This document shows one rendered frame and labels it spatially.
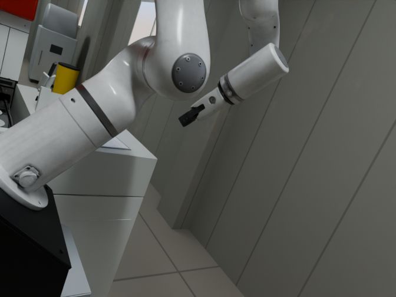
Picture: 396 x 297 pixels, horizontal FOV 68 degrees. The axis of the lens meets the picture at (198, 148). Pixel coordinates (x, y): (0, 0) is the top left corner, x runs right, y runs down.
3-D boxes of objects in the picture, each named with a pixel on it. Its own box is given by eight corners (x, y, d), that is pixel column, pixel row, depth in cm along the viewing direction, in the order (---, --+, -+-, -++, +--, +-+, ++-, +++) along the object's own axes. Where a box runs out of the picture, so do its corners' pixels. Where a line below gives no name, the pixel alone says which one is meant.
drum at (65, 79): (73, 102, 528) (82, 71, 514) (52, 96, 505) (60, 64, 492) (69, 96, 555) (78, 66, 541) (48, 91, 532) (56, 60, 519)
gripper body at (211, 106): (231, 105, 75) (198, 125, 81) (243, 99, 83) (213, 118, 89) (215, 79, 74) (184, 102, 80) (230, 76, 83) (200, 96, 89)
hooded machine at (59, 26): (66, 91, 581) (86, 17, 548) (28, 82, 540) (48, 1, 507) (59, 82, 637) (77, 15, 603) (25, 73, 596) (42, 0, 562)
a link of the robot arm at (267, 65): (233, 68, 81) (223, 75, 74) (275, 38, 74) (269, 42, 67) (250, 93, 82) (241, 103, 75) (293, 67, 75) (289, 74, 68)
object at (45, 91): (31, 106, 101) (40, 68, 98) (43, 108, 103) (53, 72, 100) (33, 112, 97) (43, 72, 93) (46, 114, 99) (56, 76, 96)
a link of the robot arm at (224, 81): (239, 102, 74) (230, 108, 75) (249, 96, 81) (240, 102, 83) (222, 73, 74) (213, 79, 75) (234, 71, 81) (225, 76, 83)
